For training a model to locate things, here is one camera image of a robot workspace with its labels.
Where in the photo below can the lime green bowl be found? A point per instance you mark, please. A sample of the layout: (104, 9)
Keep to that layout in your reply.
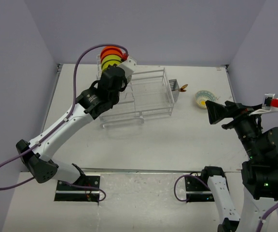
(105, 67)
(110, 60)

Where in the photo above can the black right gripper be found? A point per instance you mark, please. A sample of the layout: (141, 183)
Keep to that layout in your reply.
(217, 111)

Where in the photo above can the front lime green bowl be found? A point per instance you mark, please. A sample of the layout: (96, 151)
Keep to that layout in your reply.
(105, 67)

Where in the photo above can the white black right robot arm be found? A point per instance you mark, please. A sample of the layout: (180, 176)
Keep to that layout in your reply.
(259, 173)

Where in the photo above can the white wire dish rack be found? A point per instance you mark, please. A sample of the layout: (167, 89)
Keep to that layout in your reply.
(147, 94)

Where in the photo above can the yellow sun blue pattern bowl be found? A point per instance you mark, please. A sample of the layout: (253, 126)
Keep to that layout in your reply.
(202, 96)

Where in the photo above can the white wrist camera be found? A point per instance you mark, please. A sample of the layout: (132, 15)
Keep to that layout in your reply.
(129, 67)
(269, 105)

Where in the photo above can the rear lime green bowl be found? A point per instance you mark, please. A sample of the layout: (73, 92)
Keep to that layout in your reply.
(110, 60)

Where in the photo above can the red bowl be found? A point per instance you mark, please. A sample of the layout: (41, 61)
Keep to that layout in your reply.
(110, 48)

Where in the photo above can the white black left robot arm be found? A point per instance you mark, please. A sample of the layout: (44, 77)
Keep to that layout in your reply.
(102, 95)

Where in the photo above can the gold utensil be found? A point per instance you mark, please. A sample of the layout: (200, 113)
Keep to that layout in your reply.
(183, 88)

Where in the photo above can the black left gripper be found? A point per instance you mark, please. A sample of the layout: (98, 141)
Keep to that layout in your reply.
(124, 79)

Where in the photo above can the grey cutlery holder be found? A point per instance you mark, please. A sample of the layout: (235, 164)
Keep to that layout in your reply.
(174, 86)

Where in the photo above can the orange bowl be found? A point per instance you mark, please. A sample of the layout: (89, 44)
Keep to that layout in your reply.
(111, 54)

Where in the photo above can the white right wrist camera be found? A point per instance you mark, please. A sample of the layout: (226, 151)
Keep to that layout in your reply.
(269, 105)

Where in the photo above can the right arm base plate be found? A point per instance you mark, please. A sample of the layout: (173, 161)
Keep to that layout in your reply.
(195, 190)

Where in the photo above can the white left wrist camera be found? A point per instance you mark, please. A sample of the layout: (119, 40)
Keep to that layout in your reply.
(129, 67)

